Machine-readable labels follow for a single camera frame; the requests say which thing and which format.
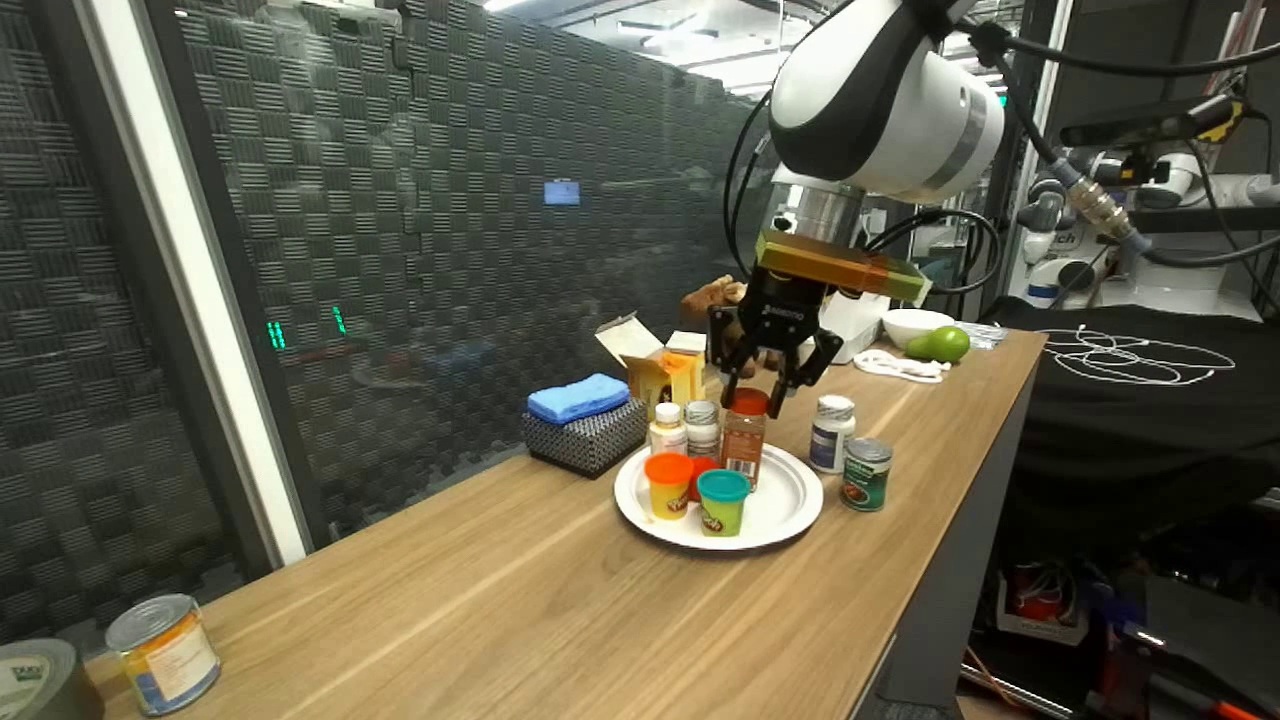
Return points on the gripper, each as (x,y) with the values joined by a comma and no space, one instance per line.
(782,312)

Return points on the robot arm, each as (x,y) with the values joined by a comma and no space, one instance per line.
(900,110)

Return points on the white paper plate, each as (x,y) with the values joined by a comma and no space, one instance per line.
(780,505)

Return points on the brown stuffed toy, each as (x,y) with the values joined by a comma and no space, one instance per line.
(712,296)

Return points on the red lid spice bottle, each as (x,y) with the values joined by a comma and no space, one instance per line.
(744,445)

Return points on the silver cap small bottle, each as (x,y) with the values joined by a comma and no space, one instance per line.
(702,428)

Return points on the white supplement bottle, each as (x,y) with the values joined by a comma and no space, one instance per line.
(830,435)

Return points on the open yellow cardboard box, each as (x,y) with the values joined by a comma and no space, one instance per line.
(660,372)

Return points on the white cap yellow pill bottle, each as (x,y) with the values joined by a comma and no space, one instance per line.
(667,430)

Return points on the red dough tub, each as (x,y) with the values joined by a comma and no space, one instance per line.
(703,470)

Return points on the white bowl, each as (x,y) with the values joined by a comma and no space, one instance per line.
(915,324)

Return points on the teal lid dough tub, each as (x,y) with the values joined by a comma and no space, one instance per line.
(722,505)

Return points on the green label tin can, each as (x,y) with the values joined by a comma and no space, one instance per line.
(865,478)

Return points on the orange lid dough tub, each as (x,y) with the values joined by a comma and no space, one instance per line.
(668,485)

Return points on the green pear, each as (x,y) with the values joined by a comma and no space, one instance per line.
(942,345)

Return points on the blue folded cloth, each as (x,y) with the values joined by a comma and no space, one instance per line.
(578,397)

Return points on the black white patterned box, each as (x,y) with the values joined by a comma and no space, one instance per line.
(588,443)

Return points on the clear plastic wrapper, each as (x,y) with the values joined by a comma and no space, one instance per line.
(985,335)

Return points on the red and white box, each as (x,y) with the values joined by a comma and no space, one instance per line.
(1040,600)

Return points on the black covered table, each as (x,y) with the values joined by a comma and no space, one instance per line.
(1140,440)

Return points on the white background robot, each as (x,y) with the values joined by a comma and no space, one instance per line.
(1170,180)

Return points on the yellow label tin can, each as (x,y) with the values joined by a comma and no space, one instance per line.
(165,655)

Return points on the camera on mount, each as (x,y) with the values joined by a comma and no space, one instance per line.
(1150,122)

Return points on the grey duct tape roll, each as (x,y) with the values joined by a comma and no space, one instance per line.
(35,685)

